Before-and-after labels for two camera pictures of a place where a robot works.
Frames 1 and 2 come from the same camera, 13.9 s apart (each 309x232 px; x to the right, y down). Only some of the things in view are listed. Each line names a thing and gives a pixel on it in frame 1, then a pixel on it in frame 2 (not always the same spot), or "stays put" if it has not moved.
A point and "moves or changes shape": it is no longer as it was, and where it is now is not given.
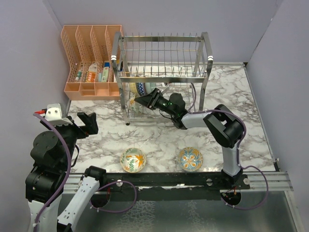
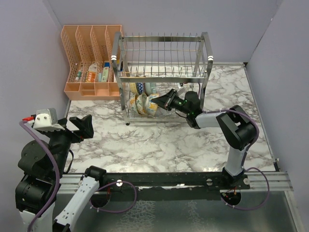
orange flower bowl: [133, 105] stays put
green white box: [105, 75] stays put
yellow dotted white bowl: [133, 87] stays put
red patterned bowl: [141, 89] stays put
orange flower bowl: [133, 160] to [142, 103]
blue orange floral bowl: [190, 159] moves or changes shape
